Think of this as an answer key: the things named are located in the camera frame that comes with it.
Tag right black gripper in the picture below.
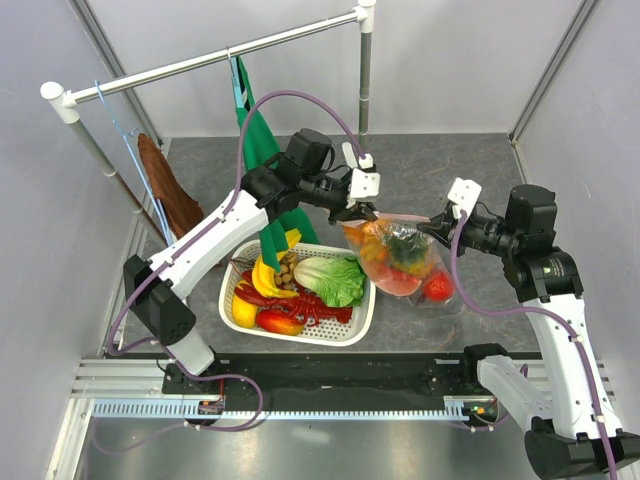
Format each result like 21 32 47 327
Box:
419 207 523 258

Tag orange toy pumpkin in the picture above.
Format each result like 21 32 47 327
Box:
357 219 391 263

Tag clear pink zip top bag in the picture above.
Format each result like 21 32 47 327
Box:
342 213 455 307

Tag toy watermelon slice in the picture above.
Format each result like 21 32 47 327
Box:
374 269 422 297

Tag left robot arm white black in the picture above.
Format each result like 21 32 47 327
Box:
123 129 380 393

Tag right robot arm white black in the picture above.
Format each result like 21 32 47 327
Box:
418 178 639 479

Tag green toy lettuce leaf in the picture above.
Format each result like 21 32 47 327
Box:
294 256 367 308

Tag brown toy nut cluster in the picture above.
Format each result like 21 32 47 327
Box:
274 252 299 291

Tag red toy lobster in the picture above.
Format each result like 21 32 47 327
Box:
234 272 353 326

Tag yellow toy bananas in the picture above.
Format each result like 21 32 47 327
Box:
252 229 302 298

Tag green shirt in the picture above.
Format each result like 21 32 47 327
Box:
235 68 319 270

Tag white perforated plastic basket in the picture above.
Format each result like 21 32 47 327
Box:
218 240 376 347

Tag red yellow toy mango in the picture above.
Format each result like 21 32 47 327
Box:
255 309 305 336

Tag yellow toy lemon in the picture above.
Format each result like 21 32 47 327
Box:
232 295 259 329

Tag blue hanger with shirt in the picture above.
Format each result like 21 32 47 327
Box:
228 54 251 111

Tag brown cloth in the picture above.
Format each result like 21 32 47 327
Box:
137 133 204 239

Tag white clothes rack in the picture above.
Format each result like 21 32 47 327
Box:
39 0 385 327

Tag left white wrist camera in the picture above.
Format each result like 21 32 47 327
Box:
343 144 381 207

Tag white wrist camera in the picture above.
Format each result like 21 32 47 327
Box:
343 144 381 207
446 177 482 220

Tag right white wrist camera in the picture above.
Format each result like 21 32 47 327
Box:
446 177 482 220

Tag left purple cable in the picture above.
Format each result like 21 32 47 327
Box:
102 89 374 358

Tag white slotted cable duct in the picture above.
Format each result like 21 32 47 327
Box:
92 399 468 421

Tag light blue wire hanger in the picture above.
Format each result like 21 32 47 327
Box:
94 80 175 245

